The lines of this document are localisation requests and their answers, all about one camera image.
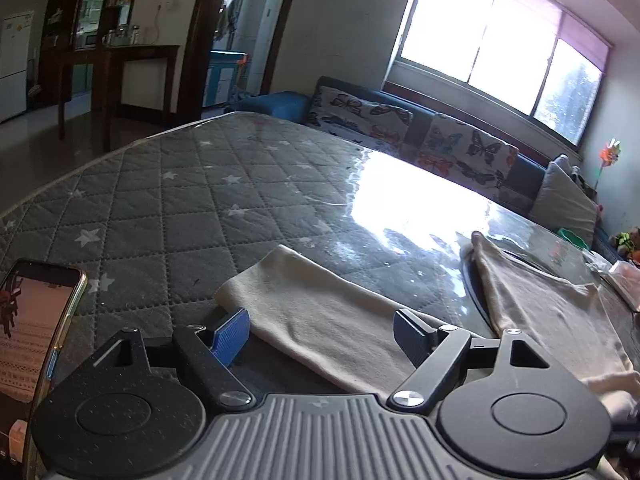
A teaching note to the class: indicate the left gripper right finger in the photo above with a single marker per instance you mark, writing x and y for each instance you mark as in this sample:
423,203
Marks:
436,352

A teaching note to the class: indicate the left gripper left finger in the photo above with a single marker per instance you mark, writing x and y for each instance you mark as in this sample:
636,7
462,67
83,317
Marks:
205,354

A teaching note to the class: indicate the cream knit garment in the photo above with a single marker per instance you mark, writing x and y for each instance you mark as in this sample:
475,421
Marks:
552,395

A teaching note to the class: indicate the black round induction cooktop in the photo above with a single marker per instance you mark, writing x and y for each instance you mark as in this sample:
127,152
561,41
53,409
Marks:
476,305

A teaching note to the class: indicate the grey quilted star table cover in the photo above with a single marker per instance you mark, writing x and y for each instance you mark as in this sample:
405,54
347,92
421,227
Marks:
319,240

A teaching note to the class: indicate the green bowl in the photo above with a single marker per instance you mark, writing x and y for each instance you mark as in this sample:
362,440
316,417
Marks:
572,238

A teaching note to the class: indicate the smartphone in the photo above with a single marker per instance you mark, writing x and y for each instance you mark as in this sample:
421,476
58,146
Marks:
38,301

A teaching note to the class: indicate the grey pillow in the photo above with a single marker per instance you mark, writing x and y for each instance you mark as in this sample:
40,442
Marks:
562,204

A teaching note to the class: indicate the pink garment in bag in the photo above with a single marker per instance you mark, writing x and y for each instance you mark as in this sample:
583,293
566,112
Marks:
622,276

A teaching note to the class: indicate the right butterfly cushion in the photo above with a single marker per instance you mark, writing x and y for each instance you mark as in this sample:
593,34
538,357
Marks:
466,155

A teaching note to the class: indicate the butterfly cushion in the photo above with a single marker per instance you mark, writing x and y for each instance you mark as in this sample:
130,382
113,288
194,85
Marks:
466,155
377,126

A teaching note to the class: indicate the blue sofa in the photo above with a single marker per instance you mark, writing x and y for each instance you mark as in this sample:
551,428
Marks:
518,193

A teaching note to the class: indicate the teddy bear toy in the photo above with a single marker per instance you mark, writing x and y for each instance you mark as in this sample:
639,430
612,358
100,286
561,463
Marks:
626,243

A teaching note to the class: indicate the colourful pinwheel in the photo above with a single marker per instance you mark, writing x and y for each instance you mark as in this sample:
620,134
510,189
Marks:
609,155

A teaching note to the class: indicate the left butterfly cushion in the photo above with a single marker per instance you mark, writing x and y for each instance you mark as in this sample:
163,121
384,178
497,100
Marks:
377,126

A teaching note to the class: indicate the blue white small cabinet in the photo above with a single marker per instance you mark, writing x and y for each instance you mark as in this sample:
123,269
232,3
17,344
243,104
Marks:
222,75

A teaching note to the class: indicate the dark wooden console table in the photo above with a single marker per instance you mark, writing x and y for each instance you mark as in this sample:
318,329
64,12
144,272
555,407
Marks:
110,63

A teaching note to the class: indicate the window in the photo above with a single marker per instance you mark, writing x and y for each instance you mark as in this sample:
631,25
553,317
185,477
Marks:
533,57

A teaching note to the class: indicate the dark wooden display cabinet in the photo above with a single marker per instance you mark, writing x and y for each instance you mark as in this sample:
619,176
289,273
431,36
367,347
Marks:
76,26

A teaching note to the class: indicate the white refrigerator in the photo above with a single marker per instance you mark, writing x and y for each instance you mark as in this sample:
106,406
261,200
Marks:
15,34

